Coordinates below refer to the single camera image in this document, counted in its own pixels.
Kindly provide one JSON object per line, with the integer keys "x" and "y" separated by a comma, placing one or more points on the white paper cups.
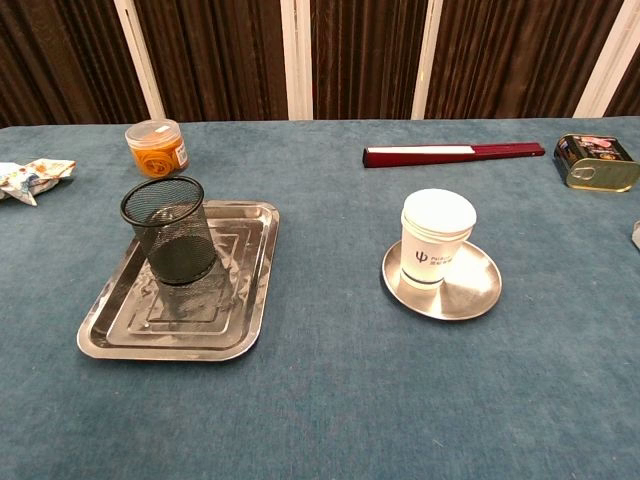
{"x": 430, "y": 250}

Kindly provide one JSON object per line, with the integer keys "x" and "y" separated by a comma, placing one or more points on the black mesh pen holder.
{"x": 175, "y": 240}

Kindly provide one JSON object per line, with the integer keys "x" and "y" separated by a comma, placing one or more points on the dark red folded fan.
{"x": 425, "y": 155}

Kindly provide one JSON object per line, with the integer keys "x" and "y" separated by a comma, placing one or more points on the rectangular stainless steel tray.
{"x": 200, "y": 325}

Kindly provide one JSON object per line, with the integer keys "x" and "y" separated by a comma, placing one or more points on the round stainless steel plate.
{"x": 465, "y": 295}

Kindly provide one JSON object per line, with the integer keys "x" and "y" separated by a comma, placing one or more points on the blue felt table cover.
{"x": 320, "y": 400}

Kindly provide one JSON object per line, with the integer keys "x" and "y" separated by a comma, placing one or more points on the dark brown pleated curtain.
{"x": 365, "y": 60}
{"x": 215, "y": 60}
{"x": 630, "y": 100}
{"x": 515, "y": 60}
{"x": 60, "y": 60}

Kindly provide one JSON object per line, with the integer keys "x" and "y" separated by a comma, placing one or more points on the clear jar with orange contents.
{"x": 155, "y": 155}

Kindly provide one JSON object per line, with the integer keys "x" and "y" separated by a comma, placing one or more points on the gold luncheon meat can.
{"x": 600, "y": 170}

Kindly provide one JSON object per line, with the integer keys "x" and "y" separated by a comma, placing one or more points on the crumpled white snack bag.
{"x": 30, "y": 177}

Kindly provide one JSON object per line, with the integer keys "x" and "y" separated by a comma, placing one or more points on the white partition frame post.
{"x": 297, "y": 60}
{"x": 607, "y": 65}
{"x": 426, "y": 60}
{"x": 140, "y": 65}

